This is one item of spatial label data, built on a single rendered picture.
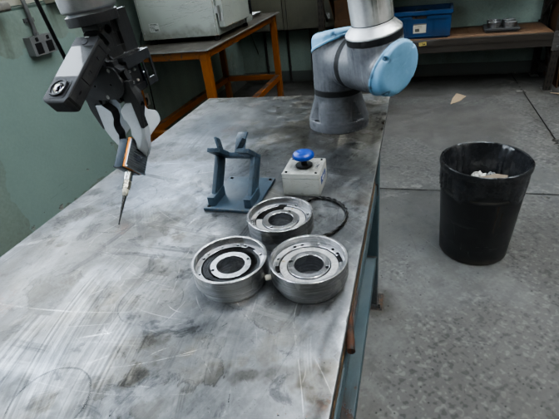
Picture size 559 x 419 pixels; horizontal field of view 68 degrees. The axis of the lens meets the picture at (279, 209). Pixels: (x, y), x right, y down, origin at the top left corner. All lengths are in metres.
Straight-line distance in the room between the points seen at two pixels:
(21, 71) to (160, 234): 1.79
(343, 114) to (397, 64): 0.20
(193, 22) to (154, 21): 0.27
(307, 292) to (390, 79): 0.52
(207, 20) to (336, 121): 1.88
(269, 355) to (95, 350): 0.22
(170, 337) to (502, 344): 1.28
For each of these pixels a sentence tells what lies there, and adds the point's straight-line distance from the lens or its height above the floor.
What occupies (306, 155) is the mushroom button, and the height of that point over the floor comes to 0.87.
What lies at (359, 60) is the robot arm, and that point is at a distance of 0.91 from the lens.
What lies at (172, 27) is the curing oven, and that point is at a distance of 2.93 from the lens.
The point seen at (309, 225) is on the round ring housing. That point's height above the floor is 0.83.
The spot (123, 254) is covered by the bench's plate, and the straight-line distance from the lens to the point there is 0.73.
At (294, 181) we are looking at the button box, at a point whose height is 0.83.
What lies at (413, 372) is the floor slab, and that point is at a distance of 1.51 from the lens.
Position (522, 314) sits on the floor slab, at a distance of 1.77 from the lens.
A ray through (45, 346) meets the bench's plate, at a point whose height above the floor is 0.80.
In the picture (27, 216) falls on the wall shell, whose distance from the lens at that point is 2.43.
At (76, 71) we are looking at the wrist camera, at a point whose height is 1.09.
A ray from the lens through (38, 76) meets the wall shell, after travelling 2.51.
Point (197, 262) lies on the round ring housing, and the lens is 0.61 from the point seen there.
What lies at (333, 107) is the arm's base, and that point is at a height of 0.86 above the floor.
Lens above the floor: 1.19
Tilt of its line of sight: 31 degrees down
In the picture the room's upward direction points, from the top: 7 degrees counter-clockwise
